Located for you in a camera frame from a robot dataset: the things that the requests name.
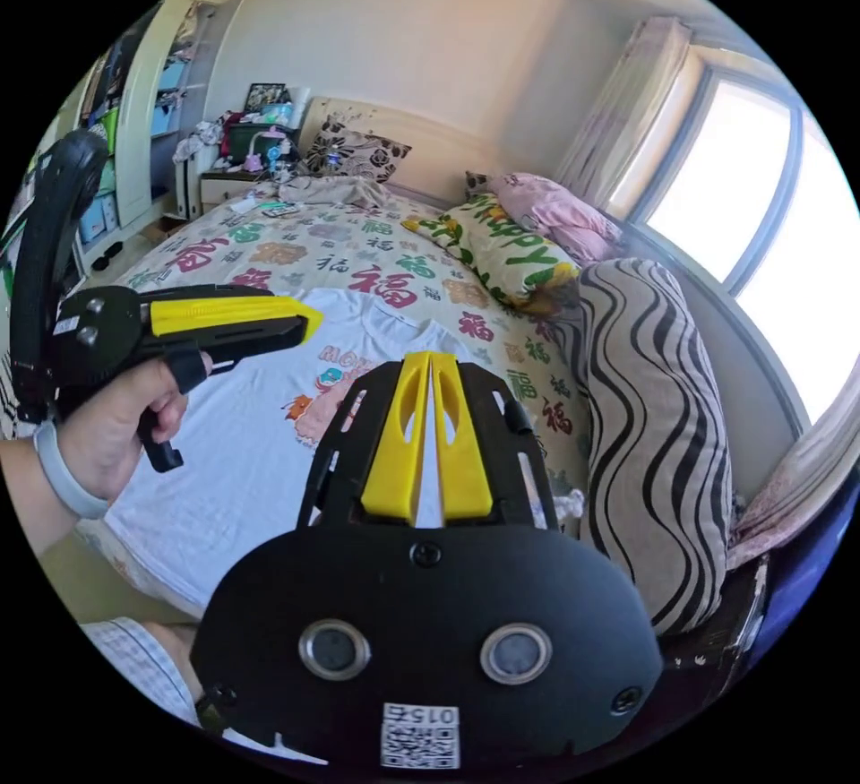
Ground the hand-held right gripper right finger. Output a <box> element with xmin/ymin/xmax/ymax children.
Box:
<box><xmin>430</xmin><ymin>353</ymin><xmax>496</xmax><ymax>524</ymax></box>

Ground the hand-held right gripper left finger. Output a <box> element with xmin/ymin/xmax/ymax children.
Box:
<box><xmin>360</xmin><ymin>353</ymin><xmax>431</xmax><ymax>524</ymax></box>

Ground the person's left forearm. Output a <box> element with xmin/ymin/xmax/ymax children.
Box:
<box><xmin>0</xmin><ymin>419</ymin><xmax>110</xmax><ymax>591</ymax></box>

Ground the white cartoon short sleeve shirt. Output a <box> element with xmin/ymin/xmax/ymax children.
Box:
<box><xmin>106</xmin><ymin>286</ymin><xmax>542</xmax><ymax>612</ymax></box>

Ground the person's left hand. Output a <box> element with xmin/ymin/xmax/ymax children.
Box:
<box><xmin>52</xmin><ymin>353</ymin><xmax>215</xmax><ymax>504</ymax></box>

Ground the bed with printed sheet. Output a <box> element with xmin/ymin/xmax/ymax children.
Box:
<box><xmin>72</xmin><ymin>95</ymin><xmax>774</xmax><ymax>668</ymax></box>

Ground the beige garment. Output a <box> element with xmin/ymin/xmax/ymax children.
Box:
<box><xmin>277</xmin><ymin>175</ymin><xmax>406</xmax><ymax>212</ymax></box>

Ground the nightstand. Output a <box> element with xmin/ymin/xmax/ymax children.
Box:
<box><xmin>198</xmin><ymin>82</ymin><xmax>312</xmax><ymax>219</ymax></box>

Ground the striped rolled blanket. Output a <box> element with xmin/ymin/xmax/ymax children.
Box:
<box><xmin>576</xmin><ymin>257</ymin><xmax>735</xmax><ymax>639</ymax></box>

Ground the black floral pillow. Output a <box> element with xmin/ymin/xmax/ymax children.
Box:
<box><xmin>303</xmin><ymin>114</ymin><xmax>413</xmax><ymax>185</ymax></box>

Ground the green and yellow printed pillow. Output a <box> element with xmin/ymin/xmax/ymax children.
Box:
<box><xmin>401</xmin><ymin>192</ymin><xmax>583</xmax><ymax>316</ymax></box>

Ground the white shelf cupboard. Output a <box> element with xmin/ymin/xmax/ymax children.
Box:
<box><xmin>70</xmin><ymin>0</ymin><xmax>251</xmax><ymax>264</ymax></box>

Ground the pink quilt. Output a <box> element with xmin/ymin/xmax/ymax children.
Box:
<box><xmin>488</xmin><ymin>170</ymin><xmax>627</xmax><ymax>266</ymax></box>

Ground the person's body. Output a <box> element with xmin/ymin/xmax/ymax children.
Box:
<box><xmin>79</xmin><ymin>617</ymin><xmax>206</xmax><ymax>731</ymax></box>

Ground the pale patterned curtain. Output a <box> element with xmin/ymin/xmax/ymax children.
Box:
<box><xmin>555</xmin><ymin>16</ymin><xmax>694</xmax><ymax>209</ymax></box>
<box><xmin>727</xmin><ymin>404</ymin><xmax>860</xmax><ymax>567</ymax></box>

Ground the window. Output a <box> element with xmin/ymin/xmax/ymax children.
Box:
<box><xmin>630</xmin><ymin>65</ymin><xmax>860</xmax><ymax>426</ymax></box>

